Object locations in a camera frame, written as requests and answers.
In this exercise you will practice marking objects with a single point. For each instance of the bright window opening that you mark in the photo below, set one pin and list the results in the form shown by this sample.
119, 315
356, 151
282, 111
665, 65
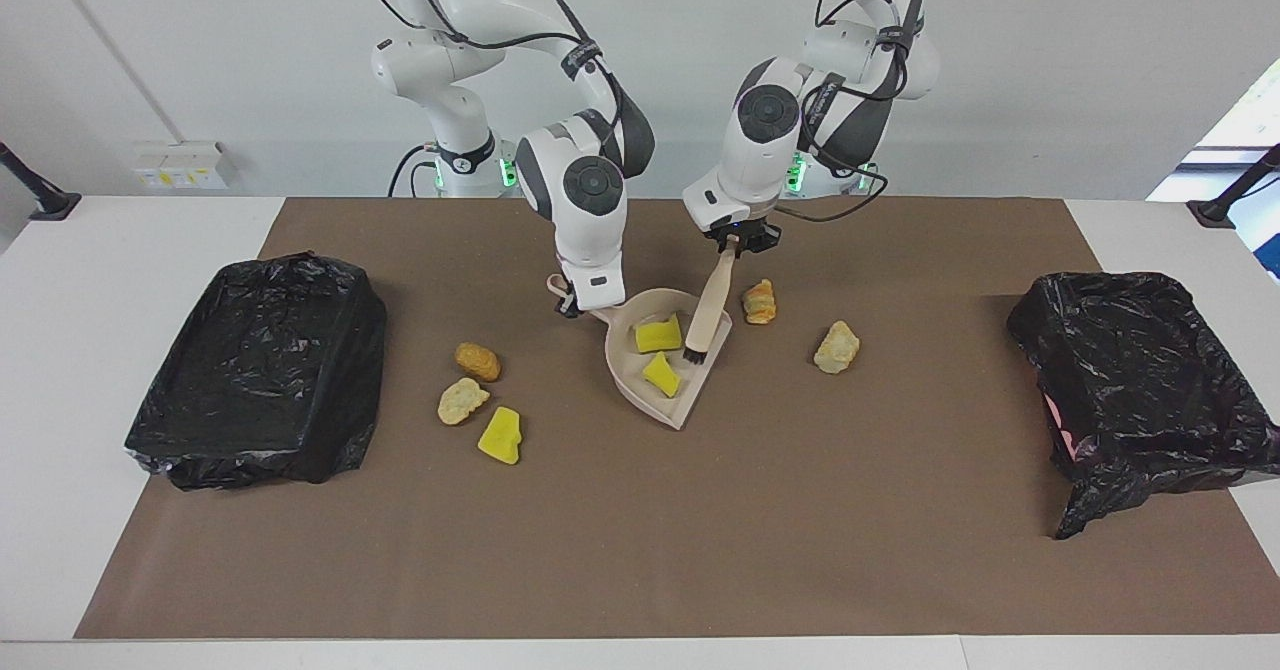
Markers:
1240, 120

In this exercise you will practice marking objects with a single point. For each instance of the yellow sponge wedge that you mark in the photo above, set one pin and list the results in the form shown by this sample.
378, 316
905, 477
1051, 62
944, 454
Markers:
661, 374

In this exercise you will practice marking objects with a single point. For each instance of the pale square bread piece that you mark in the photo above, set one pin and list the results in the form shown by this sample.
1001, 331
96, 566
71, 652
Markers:
837, 348

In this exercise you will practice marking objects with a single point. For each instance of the pale round cracker piece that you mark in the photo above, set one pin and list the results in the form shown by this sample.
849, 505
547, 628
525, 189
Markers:
462, 401

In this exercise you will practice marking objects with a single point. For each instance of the pink bin in black bag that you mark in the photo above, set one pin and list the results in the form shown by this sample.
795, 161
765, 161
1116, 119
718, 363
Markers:
1130, 370

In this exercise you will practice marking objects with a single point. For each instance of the beige plastic dustpan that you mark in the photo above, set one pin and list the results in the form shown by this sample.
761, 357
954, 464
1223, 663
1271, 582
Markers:
622, 350

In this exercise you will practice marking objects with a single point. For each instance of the brown paper table mat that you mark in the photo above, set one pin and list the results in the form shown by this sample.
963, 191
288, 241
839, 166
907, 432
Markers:
640, 570

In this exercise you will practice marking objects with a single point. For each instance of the white wall socket box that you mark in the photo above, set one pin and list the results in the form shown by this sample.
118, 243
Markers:
180, 165

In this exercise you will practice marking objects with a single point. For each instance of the brown nugget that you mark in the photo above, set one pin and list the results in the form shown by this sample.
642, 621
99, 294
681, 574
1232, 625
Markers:
478, 361

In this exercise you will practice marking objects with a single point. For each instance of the flat tray in black bag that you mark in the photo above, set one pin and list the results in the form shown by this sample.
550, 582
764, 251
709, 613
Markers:
250, 370

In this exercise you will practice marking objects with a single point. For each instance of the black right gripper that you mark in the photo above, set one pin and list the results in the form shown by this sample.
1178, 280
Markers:
568, 304

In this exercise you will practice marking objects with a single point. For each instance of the small croissant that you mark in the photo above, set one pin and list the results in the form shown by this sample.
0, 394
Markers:
759, 302

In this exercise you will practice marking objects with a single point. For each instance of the beige hand brush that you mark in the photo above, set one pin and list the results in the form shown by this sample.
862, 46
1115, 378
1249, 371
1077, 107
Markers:
712, 300

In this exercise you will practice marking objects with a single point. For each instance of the black clamp stand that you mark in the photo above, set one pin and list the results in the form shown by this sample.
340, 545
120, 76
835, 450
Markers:
55, 205
1215, 213

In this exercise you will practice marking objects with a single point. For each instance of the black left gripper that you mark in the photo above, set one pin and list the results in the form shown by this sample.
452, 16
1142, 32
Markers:
752, 235

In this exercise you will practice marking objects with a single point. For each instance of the notched yellow sponge piece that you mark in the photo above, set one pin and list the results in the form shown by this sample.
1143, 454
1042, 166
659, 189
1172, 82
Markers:
658, 334

